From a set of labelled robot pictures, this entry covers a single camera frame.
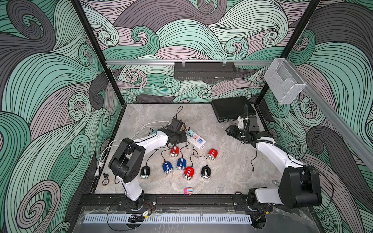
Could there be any white slotted cable duct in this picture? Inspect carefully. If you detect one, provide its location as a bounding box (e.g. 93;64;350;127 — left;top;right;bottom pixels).
83;214;252;224

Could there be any red shaver front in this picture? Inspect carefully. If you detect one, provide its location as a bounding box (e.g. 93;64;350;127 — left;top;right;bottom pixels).
183;167;195;180

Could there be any white power cable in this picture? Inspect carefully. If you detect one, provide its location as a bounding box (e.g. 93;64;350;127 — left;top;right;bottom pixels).
95;120;171;177

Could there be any clear acrylic wall holder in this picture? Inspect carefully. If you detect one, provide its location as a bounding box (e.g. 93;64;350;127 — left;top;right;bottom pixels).
264;58;307;105

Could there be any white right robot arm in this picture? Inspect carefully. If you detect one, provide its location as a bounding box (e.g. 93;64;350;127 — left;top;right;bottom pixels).
225;116;322;208

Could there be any black shaver right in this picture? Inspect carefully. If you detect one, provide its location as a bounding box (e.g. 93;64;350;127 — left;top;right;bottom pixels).
200;166;211;179

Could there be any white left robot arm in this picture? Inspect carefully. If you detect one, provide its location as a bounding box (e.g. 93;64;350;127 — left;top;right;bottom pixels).
108;118;187;202

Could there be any small round copper object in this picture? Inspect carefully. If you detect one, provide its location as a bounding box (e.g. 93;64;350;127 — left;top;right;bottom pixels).
102;179;109;186

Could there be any pink striped small box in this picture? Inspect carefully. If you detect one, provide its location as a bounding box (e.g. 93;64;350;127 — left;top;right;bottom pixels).
184;187;193;195

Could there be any black front mounting rail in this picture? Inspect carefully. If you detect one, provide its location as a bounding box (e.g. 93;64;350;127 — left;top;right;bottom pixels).
78;193;314;213

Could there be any white long power strip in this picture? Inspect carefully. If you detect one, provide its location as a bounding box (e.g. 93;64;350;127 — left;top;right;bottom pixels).
186;128;206;149

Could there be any black briefcase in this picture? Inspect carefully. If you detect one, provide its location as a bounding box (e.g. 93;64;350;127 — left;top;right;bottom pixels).
211;96;256;122

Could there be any black wall shelf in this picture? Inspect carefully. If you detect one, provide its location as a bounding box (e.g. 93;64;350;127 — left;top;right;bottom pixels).
174;62;237;81

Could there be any aluminium wall rail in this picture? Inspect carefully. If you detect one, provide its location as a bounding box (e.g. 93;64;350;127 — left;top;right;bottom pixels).
105;59;273;68

